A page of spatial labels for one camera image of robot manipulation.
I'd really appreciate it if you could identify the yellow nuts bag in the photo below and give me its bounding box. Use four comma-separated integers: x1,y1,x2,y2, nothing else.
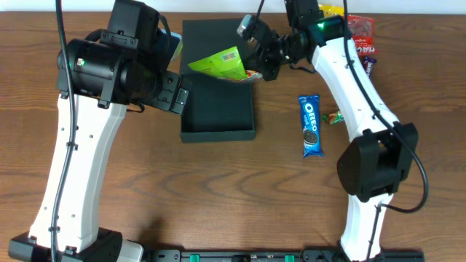
319,4,344,17

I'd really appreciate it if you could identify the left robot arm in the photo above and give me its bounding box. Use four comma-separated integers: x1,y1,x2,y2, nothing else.
8,0,189,261

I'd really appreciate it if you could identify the green Haribo gummy bag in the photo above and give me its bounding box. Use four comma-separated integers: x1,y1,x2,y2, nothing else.
188,47,262,82

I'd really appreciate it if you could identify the red Hacks candy bag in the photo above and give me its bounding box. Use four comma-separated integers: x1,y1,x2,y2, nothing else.
348,15,378,55

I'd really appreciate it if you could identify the purple Dairy Milk bar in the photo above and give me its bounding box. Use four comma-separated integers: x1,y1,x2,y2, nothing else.
363,56,377,79

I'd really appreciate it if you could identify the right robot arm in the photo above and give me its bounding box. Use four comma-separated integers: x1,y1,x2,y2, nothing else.
237,1,424,261

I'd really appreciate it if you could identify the red green KitKat bar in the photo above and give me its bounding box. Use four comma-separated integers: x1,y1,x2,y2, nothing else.
323,111,344,124

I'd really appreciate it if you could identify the blue Oreo pack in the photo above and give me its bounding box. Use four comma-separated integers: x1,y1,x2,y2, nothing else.
298,95,323,157

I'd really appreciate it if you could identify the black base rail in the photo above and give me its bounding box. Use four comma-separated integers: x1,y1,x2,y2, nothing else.
143,248,425,262

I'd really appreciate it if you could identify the black box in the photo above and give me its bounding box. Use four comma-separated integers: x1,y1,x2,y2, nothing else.
180,18,256,143

